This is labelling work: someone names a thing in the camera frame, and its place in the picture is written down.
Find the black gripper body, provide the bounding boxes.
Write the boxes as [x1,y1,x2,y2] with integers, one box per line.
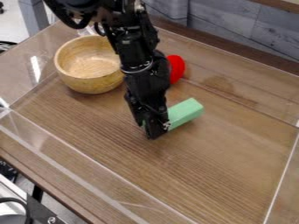
[121,62,174,116]

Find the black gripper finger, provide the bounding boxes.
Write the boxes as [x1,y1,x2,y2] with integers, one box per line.
[145,111,170,139]
[126,93,146,127]

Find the green rectangular block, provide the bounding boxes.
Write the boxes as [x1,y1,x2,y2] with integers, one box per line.
[145,98,205,133]

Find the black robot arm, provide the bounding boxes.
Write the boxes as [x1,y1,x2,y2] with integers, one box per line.
[43,0,172,139]

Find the light wooden bowl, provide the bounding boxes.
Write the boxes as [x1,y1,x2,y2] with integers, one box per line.
[54,35,125,95]

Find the red knitted toy fruit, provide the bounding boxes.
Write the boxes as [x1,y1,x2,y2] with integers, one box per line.
[168,54,186,84]

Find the clear acrylic tray enclosure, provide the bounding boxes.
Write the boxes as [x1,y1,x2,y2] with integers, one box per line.
[0,24,299,224]

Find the grey table leg post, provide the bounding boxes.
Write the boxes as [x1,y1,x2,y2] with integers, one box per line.
[18,0,51,36]

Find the black metal bracket lower left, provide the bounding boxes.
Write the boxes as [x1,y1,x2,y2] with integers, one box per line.
[27,196,67,224]

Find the black cable at lower left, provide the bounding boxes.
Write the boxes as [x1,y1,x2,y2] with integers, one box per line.
[0,197,34,224]

